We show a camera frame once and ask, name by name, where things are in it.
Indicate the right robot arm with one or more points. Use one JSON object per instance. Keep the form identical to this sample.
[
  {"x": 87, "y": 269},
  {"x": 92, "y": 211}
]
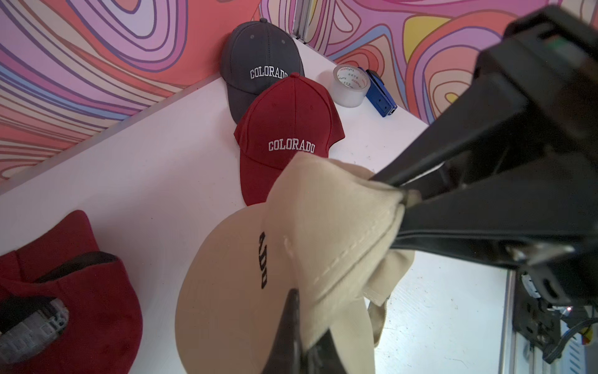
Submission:
[{"x": 534, "y": 317}]

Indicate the red Colorado cap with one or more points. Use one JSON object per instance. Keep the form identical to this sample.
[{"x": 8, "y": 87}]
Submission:
[{"x": 296, "y": 114}]

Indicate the beige cap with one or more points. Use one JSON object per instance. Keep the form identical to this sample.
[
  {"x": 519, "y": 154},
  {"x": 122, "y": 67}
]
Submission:
[{"x": 325, "y": 229}]

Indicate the clear tape roll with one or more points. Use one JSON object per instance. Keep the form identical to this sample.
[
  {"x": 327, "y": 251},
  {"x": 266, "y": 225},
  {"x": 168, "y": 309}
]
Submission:
[{"x": 350, "y": 86}]

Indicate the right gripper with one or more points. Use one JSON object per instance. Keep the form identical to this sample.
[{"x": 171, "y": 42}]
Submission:
[{"x": 539, "y": 86}]

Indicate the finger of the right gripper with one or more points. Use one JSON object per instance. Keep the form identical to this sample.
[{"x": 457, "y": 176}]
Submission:
[{"x": 537, "y": 213}]

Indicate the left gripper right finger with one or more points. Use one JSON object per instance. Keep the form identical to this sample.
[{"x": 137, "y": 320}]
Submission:
[{"x": 323, "y": 357}]

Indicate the grey Colorado cap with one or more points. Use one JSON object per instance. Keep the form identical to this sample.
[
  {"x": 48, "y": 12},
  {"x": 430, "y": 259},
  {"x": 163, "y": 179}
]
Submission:
[{"x": 256, "y": 55}]

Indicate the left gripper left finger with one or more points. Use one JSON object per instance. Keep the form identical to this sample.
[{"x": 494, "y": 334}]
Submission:
[{"x": 286, "y": 353}]

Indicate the dark red cap front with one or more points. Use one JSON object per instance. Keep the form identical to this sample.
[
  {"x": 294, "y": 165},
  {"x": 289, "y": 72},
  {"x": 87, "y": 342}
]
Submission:
[{"x": 66, "y": 306}]

